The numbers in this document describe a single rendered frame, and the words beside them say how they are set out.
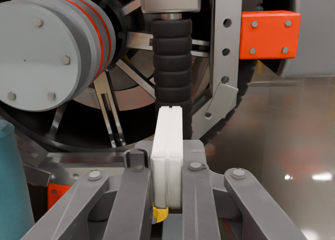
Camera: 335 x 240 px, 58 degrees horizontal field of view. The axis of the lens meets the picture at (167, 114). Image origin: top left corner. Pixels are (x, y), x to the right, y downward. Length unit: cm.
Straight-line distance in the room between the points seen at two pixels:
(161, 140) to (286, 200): 144
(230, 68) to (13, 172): 37
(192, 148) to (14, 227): 44
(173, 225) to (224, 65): 66
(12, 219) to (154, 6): 41
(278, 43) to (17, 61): 37
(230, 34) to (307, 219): 113
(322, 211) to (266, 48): 116
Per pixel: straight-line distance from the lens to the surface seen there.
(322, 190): 171
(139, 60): 76
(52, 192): 64
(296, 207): 155
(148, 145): 17
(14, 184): 53
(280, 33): 51
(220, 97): 51
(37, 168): 63
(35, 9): 37
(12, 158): 51
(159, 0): 26
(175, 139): 16
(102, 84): 63
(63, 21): 37
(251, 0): 58
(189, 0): 26
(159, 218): 65
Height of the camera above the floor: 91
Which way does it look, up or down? 21 degrees down
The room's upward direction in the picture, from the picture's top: 2 degrees counter-clockwise
